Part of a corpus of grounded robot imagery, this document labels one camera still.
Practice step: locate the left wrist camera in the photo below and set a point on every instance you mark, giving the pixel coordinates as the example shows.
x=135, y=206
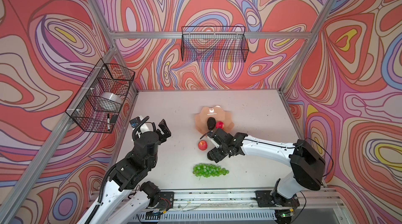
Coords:
x=137, y=122

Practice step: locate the black wire basket wall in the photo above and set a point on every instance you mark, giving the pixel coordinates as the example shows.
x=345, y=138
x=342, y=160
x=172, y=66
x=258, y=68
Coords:
x=227, y=44
x=88, y=109

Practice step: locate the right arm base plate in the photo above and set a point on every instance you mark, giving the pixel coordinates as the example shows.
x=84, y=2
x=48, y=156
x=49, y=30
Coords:
x=266, y=198

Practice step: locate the pink faceted fruit bowl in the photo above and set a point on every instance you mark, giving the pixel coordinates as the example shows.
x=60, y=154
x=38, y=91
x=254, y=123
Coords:
x=218, y=113

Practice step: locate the black wire basket left wall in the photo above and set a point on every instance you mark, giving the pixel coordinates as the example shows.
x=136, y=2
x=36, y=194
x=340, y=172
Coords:
x=88, y=109

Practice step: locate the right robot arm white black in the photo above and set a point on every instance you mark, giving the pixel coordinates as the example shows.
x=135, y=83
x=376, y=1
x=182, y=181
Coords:
x=308, y=166

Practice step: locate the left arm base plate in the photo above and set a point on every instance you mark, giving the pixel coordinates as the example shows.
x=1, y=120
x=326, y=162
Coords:
x=162, y=201

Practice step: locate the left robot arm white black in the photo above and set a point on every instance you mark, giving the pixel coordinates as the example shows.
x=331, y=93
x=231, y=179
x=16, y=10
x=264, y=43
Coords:
x=123, y=195

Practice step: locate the red apple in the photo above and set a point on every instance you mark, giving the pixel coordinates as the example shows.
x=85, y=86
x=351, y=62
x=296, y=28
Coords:
x=220, y=125
x=202, y=145

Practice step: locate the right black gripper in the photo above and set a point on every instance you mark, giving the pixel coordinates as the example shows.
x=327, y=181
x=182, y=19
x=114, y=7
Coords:
x=214, y=155

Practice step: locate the dark avocado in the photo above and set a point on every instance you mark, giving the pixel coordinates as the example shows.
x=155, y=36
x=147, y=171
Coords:
x=211, y=122

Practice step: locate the silver tape roll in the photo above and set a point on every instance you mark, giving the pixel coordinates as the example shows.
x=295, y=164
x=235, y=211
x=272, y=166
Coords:
x=112, y=97

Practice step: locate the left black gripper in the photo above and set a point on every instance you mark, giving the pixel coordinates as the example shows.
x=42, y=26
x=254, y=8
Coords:
x=164, y=129

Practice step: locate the black wire basket back wall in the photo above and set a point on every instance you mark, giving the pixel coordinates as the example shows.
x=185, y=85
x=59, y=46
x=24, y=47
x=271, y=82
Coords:
x=227, y=44

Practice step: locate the green grape bunch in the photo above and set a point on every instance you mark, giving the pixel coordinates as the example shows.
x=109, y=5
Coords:
x=209, y=170

